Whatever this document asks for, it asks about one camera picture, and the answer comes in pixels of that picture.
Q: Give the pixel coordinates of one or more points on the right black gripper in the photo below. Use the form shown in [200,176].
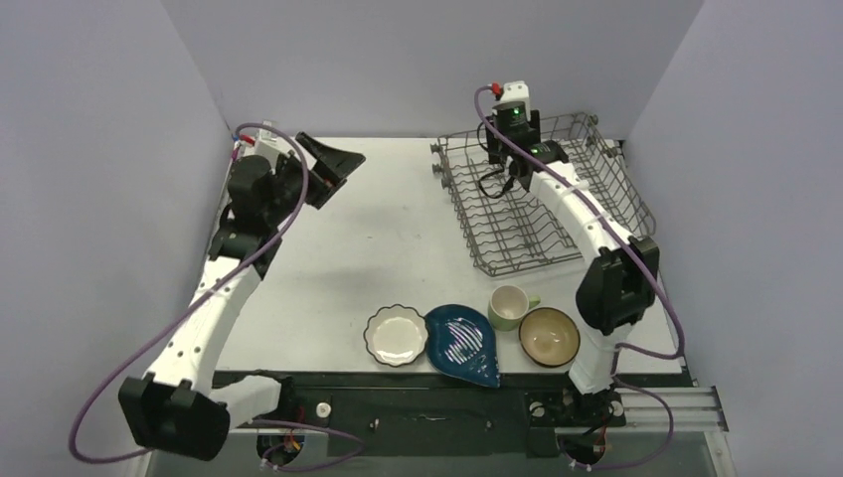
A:
[496,152]

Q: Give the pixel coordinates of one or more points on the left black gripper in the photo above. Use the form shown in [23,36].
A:
[339,164]

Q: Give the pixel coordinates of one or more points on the white scalloped black-rimmed dish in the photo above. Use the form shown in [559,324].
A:
[395,335]

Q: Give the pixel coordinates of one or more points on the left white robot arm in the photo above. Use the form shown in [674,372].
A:
[174,407]

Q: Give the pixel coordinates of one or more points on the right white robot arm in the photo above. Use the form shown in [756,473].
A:
[616,289]

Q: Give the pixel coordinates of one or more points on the green mug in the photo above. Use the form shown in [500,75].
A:
[508,305]

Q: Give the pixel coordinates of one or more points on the blue leaf-shaped plate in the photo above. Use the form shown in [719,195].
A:
[461,344]

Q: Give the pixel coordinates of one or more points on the brown black-rimmed bowl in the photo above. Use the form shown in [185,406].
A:
[549,337]

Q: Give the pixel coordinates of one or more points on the grey wire dish rack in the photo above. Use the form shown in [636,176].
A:
[515,231]

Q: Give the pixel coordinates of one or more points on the black front mounting rail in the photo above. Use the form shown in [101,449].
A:
[432,415]

